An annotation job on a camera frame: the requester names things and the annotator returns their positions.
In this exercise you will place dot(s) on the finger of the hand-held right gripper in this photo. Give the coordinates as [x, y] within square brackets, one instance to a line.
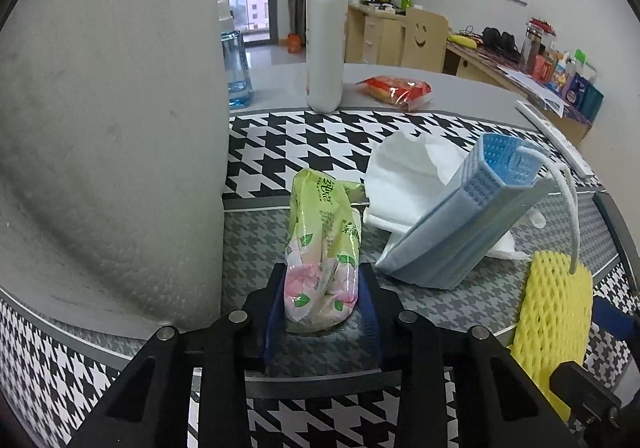
[617, 325]
[587, 395]

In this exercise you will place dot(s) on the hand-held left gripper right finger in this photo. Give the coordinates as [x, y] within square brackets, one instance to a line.
[369, 315]

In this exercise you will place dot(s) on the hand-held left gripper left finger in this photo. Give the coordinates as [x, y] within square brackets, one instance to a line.
[275, 318]

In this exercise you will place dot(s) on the yellow foam net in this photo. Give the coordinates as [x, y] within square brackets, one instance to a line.
[550, 308]

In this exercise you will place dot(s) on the floral tissue packet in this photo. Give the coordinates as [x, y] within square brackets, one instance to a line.
[320, 248]

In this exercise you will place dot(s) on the blue face masks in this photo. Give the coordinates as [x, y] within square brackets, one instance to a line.
[460, 233]

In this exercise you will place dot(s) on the white tissue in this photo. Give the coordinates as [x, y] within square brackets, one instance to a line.
[410, 178]

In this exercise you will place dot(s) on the white foam box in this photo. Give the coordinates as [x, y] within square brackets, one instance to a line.
[100, 128]

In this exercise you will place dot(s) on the houndstooth table mat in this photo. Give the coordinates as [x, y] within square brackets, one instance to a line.
[280, 148]

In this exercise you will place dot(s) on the white remote control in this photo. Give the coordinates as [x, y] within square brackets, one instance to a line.
[555, 138]

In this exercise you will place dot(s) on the red snack packet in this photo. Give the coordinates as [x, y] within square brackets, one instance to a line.
[395, 90]

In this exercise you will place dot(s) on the blue water bottle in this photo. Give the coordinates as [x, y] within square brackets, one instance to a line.
[239, 73]

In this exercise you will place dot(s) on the white papers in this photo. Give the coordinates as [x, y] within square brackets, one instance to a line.
[535, 90]

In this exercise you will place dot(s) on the cluster of toiletry bottles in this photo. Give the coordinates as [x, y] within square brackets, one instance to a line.
[565, 73]

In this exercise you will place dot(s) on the wooden desk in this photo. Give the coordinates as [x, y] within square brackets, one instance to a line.
[480, 68]

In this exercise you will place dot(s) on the orange bag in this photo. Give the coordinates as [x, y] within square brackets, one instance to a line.
[295, 43]

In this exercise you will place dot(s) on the white lotion pump bottle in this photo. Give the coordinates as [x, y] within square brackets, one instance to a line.
[325, 43]

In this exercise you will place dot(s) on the wooden cabinet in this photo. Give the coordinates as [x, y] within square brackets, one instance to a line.
[375, 35]

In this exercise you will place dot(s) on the wooden chair with smiley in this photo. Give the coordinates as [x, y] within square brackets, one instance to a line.
[422, 40]

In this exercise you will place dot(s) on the yellow item on desk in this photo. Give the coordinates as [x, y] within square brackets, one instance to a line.
[462, 40]

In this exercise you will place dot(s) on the black headphones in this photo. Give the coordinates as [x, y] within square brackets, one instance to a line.
[500, 43]

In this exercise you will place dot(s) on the green bag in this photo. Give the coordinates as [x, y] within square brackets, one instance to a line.
[405, 0]

